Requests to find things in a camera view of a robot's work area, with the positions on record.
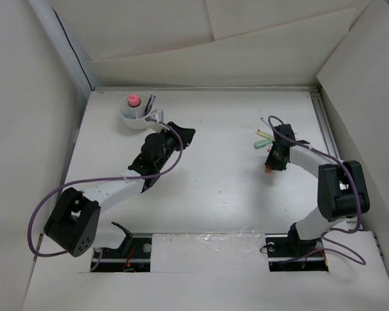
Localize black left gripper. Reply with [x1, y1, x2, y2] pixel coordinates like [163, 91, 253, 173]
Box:
[155, 122, 194, 170]

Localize blue ballpoint pen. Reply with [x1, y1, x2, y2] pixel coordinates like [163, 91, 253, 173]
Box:
[144, 95, 156, 116]

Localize pink capped glue bottle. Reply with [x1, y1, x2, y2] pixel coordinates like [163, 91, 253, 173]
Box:
[128, 94, 141, 108]

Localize blue highlighter marker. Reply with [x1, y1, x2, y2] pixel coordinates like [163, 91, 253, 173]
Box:
[122, 110, 135, 119]

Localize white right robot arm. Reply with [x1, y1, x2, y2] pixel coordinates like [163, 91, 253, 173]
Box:
[265, 124, 370, 255]

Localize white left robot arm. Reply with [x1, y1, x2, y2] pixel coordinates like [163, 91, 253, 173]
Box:
[44, 122, 195, 257]

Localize green highlighter marker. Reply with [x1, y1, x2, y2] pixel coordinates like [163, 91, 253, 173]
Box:
[254, 139, 273, 150]

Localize yellow red felt pen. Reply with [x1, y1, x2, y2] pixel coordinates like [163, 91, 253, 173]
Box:
[256, 130, 274, 141]

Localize white purple felt pen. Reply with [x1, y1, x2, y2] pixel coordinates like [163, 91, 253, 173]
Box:
[260, 117, 273, 129]

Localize white round divided container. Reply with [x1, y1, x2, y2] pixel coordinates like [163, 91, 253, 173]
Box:
[118, 93, 151, 130]

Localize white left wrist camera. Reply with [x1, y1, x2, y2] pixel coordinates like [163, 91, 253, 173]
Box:
[149, 109, 164, 123]

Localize aluminium rail right edge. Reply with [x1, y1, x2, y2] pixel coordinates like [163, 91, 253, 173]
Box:
[309, 87, 340, 158]

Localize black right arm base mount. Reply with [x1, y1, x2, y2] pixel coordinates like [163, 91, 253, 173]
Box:
[260, 229, 329, 272]

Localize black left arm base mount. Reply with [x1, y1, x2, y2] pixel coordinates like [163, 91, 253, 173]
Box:
[90, 222, 153, 273]

